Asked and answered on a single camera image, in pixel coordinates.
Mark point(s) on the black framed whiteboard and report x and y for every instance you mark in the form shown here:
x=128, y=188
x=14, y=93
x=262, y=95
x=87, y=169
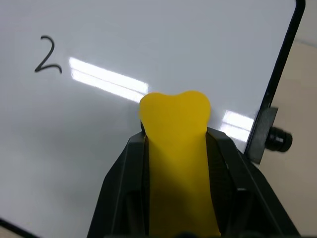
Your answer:
x=138, y=62

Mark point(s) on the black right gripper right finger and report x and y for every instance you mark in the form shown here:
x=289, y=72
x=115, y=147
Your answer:
x=245, y=188

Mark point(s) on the yellow eraser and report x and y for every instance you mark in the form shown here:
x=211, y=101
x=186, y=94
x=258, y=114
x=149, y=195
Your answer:
x=177, y=158

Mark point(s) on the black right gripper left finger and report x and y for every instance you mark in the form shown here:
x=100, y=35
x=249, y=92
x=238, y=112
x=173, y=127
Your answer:
x=119, y=183

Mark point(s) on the black stand knob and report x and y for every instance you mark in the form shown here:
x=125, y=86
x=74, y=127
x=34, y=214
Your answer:
x=279, y=139

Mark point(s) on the black whiteboard stand bracket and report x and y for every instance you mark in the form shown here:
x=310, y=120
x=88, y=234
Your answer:
x=263, y=135

